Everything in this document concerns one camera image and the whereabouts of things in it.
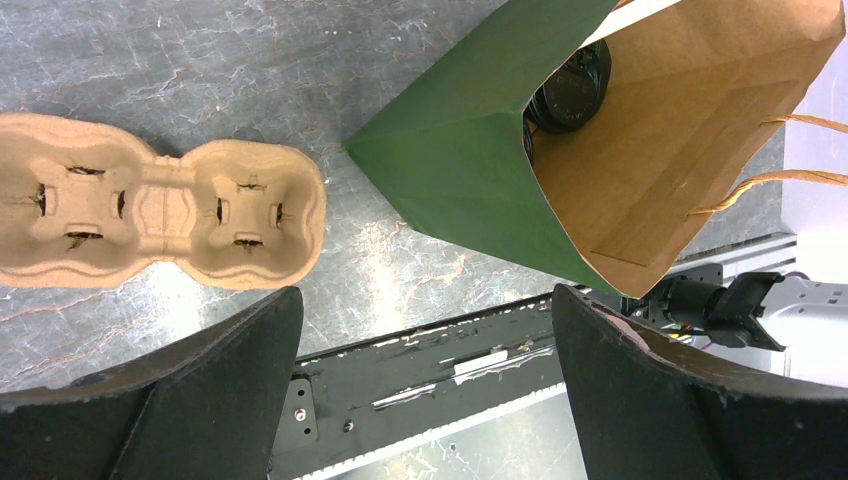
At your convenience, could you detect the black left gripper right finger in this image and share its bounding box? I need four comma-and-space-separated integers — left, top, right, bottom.
551, 285, 847, 479

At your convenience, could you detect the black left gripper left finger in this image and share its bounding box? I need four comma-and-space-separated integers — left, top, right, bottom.
1, 287, 304, 479

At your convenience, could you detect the green paper bag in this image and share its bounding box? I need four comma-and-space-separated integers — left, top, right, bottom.
344, 1, 846, 297

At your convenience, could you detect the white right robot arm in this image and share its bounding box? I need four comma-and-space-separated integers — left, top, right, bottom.
619, 264, 847, 387

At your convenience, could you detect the brown cardboard cup carrier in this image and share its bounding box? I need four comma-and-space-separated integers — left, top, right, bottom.
1, 113, 327, 290

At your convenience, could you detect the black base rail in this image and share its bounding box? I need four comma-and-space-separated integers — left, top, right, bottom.
269, 294, 566, 479

